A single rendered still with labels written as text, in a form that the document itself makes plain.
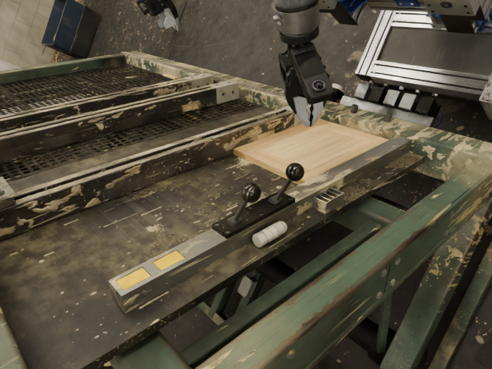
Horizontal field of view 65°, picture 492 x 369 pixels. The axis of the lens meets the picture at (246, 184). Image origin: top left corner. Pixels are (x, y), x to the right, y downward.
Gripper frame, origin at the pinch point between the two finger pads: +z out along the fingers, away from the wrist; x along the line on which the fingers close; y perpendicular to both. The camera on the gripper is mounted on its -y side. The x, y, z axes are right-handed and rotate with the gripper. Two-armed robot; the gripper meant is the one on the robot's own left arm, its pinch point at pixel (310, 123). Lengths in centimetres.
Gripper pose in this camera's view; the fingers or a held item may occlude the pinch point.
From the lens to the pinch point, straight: 84.7
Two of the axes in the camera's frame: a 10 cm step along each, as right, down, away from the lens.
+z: 1.9, 7.0, 6.9
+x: -9.6, 2.7, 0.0
